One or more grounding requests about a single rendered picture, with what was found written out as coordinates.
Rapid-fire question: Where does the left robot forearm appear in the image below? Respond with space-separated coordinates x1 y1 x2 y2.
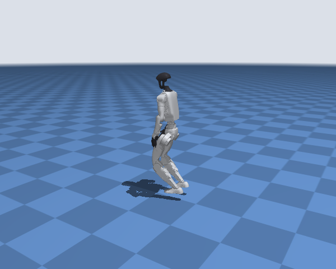
152 115 162 139

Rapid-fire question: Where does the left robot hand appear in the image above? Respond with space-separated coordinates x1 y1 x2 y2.
151 136 158 148

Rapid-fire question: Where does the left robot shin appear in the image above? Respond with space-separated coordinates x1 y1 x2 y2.
153 163 178 189

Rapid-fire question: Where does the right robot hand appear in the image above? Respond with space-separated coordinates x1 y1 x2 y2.
158 125 167 138

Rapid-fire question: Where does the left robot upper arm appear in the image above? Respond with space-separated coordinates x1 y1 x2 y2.
157 94 166 122

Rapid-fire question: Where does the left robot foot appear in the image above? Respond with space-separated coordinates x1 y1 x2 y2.
164 187 183 194

